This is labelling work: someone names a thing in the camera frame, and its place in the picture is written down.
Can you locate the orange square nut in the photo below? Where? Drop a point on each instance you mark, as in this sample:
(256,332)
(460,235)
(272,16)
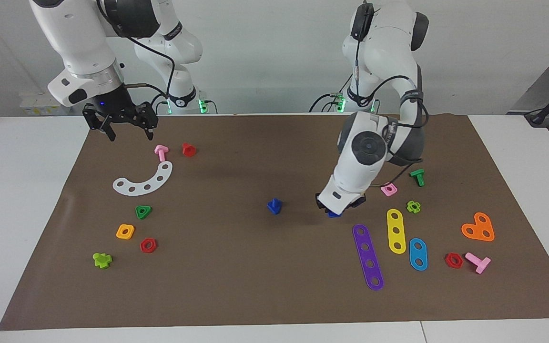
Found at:
(120,232)

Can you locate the green triangle nut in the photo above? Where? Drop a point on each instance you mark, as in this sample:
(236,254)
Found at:
(139,212)

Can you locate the dark green plastic screw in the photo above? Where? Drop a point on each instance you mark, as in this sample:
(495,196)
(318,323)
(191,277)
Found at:
(418,177)

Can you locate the yellow three-hole strip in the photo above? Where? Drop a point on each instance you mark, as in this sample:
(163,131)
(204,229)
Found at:
(396,221)

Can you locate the white arc plate with holes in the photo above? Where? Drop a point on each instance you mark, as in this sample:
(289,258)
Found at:
(122,186)

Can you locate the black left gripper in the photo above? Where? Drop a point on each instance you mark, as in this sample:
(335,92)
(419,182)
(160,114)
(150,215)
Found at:
(356,200)

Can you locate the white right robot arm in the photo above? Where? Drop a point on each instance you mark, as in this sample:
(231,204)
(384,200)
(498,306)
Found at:
(79,43)

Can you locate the pink square nut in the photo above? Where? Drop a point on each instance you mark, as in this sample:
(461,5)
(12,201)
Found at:
(384,190)

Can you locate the blue two-hole strip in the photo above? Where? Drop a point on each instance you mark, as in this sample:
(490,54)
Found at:
(418,255)

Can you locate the white power strip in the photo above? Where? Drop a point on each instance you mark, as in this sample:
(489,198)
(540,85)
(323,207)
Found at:
(41,104)

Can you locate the red hex nut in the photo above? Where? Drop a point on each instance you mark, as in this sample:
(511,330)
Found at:
(448,260)
(144,246)

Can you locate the lime cross nut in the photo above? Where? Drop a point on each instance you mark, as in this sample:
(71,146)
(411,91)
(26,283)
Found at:
(410,206)

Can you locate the blue plastic screw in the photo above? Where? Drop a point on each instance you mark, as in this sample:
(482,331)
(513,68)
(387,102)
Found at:
(274,206)

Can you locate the blue square nut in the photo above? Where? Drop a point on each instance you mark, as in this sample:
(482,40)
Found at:
(334,215)

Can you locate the brown paper mat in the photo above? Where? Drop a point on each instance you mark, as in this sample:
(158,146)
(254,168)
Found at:
(274,286)

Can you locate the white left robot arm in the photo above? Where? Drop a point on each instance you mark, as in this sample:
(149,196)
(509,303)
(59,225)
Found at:
(374,143)

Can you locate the red plastic screw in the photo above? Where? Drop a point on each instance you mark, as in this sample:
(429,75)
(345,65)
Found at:
(188,150)

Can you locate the orange heart plate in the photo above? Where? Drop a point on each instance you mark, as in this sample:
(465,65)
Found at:
(477,227)

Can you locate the pink plastic screw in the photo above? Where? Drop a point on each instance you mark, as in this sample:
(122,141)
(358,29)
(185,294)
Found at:
(478,263)
(161,151)

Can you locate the purple four-hole strip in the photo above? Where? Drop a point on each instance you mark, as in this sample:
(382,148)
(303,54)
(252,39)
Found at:
(368,267)

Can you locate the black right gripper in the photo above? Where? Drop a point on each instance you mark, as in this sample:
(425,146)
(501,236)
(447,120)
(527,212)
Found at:
(119,112)

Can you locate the lime cross-head screw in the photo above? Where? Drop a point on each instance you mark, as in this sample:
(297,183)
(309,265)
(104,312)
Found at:
(102,260)

